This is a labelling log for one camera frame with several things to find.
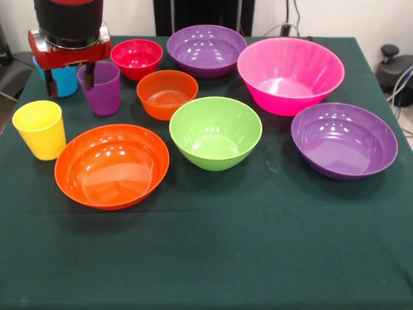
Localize dark green table cloth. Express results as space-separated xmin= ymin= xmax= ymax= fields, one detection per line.
xmin=0 ymin=34 xmax=413 ymax=310

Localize black equipment with knob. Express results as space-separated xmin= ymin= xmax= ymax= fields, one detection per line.
xmin=376 ymin=44 xmax=413 ymax=107

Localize yellow plastic cup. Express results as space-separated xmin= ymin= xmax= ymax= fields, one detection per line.
xmin=12 ymin=100 xmax=67 ymax=161

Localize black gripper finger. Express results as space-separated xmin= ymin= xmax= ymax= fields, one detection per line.
xmin=46 ymin=68 xmax=59 ymax=99
xmin=83 ymin=61 xmax=96 ymax=90

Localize small red bowl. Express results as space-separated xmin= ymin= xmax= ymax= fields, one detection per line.
xmin=110 ymin=39 xmax=164 ymax=82

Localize purple plastic cup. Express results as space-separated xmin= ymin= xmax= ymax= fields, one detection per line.
xmin=77 ymin=60 xmax=122 ymax=116

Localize grey cable with plug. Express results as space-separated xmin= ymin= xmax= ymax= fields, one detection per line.
xmin=263 ymin=22 xmax=301 ymax=38

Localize blue plastic cup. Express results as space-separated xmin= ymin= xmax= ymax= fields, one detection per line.
xmin=32 ymin=55 xmax=79 ymax=98

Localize small orange bowl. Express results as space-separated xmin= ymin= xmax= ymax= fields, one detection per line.
xmin=136 ymin=69 xmax=199 ymax=122

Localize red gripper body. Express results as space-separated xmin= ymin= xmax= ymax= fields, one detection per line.
xmin=27 ymin=21 xmax=113 ymax=71

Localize large orange bowl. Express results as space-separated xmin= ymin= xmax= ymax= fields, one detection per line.
xmin=54 ymin=123 xmax=170 ymax=211

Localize green bowl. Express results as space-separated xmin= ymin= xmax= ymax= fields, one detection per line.
xmin=168 ymin=96 xmax=263 ymax=172

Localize grey and blue cables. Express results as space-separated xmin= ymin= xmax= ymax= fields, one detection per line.
xmin=385 ymin=64 xmax=413 ymax=107

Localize purple bowl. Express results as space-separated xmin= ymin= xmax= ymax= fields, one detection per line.
xmin=290 ymin=102 xmax=399 ymax=181
xmin=166 ymin=25 xmax=248 ymax=80

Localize black chair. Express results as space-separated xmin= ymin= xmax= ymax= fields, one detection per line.
xmin=0 ymin=22 xmax=35 ymax=103

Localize large pink bowl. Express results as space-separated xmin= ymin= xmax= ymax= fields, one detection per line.
xmin=237 ymin=37 xmax=346 ymax=117

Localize black hanging cable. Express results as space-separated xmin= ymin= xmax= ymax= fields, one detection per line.
xmin=292 ymin=0 xmax=303 ymax=36

